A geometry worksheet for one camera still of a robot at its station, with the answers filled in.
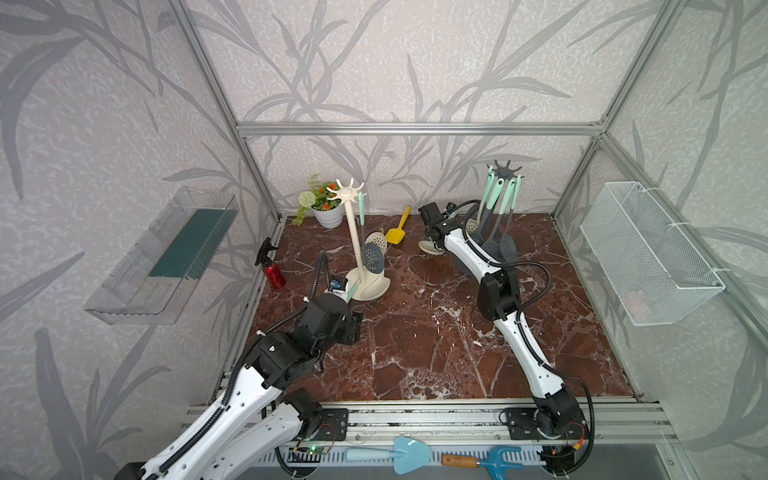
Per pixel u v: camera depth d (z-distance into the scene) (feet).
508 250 3.08
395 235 3.74
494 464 2.21
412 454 2.27
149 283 2.09
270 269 3.02
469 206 3.24
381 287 3.20
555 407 2.11
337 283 2.03
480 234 3.00
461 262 2.62
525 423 2.40
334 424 2.41
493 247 2.99
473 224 3.04
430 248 3.25
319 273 3.43
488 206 2.66
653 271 2.10
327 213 3.54
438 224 2.79
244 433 1.78
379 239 3.55
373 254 3.02
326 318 1.65
